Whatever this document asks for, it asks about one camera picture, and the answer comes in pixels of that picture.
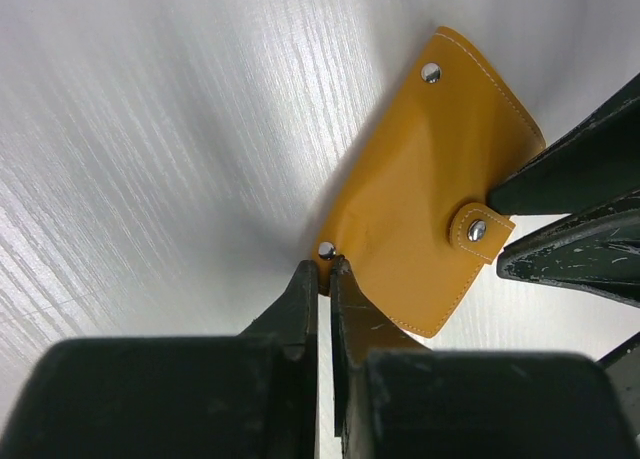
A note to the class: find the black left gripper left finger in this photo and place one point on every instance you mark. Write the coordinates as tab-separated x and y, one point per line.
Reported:
252	395

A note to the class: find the yellow leather card holder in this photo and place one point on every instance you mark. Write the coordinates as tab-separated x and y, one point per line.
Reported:
412	216

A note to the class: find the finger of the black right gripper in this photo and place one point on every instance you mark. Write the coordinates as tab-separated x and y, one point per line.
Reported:
594	251
594	162

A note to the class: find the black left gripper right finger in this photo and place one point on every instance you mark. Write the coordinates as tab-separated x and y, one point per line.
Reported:
395	398

